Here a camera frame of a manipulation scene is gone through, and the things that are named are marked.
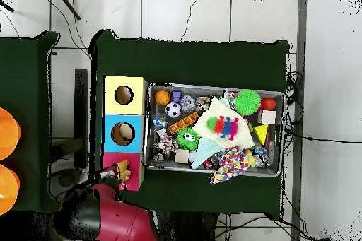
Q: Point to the dark green covered side table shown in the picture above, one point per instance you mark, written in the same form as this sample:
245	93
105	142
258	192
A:
28	82

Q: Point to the orange basketball toy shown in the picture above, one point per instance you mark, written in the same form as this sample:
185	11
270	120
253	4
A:
162	97

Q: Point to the orange plastic toy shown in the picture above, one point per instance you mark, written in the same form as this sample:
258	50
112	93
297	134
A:
184	123

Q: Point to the multicolour spiky caterpillar toy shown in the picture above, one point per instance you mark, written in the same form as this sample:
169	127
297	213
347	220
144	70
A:
223	127

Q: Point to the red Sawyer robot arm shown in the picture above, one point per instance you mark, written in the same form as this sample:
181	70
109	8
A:
124	221

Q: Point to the dark green table cloth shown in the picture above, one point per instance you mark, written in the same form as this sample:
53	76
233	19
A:
186	60

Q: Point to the mint green waffle cloth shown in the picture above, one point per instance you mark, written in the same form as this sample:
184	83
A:
205	149

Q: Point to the grey floor stand base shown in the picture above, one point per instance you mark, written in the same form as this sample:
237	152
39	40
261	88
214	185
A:
62	147

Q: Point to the clear mesh bin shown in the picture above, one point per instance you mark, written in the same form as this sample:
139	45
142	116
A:
150	162

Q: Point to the brown plush toy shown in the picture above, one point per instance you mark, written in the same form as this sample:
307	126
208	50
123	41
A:
123	168

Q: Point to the black rod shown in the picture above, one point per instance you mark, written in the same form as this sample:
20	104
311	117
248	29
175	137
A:
67	4
5	6

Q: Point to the black upright panel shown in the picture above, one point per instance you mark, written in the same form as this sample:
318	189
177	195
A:
81	116

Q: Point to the small green spiky ball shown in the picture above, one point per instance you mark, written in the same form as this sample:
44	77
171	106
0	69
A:
188	138

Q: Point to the black and white soccer ball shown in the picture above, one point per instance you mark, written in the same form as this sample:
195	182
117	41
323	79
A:
173	110

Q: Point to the colourful polka dot cloth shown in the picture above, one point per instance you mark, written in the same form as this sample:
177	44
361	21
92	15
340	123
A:
166	145
229	166

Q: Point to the cream yellow cloth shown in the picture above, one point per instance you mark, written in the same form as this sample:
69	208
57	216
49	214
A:
240	131

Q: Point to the wooden box with three holes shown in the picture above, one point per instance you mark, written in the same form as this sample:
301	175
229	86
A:
110	111

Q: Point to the orange round bowl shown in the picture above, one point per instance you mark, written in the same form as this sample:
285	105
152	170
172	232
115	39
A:
7	190
7	133

